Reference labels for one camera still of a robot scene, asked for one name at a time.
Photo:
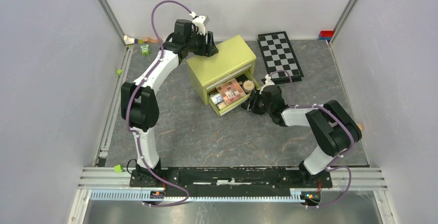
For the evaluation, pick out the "green owl toy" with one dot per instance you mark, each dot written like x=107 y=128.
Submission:
x=144 y=49

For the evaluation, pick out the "black white chessboard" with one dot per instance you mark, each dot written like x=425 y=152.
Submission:
x=279 y=57

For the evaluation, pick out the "eyeshadow palette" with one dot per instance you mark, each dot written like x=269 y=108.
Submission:
x=230 y=91

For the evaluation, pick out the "white lotion tube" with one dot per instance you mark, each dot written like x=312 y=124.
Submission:
x=216 y=98

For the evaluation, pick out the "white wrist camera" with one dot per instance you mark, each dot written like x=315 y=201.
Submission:
x=200 y=22
x=267 y=81

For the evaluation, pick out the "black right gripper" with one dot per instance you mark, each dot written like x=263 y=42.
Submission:
x=250 y=105

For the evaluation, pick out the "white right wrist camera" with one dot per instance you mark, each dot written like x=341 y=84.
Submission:
x=267 y=81

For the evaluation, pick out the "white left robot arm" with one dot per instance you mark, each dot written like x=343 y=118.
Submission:
x=139 y=106

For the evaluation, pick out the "green drawer cabinet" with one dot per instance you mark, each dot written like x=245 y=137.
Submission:
x=235 y=60

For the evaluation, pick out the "wooden arch blocks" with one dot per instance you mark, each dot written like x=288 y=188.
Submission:
x=130 y=41

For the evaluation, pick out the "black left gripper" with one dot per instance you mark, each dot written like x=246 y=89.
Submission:
x=208 y=50

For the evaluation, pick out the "small round cream jar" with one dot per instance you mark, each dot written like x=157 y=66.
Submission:
x=248 y=86

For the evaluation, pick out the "green cube near rail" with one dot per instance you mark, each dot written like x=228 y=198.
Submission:
x=118 y=168

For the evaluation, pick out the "red blue blocks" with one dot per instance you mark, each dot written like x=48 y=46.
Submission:
x=326 y=35

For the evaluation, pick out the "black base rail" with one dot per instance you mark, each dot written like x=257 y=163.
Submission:
x=230 y=181

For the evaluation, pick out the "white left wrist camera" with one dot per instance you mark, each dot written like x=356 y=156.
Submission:
x=200 y=22

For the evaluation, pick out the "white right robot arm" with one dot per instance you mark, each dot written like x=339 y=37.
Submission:
x=333 y=128

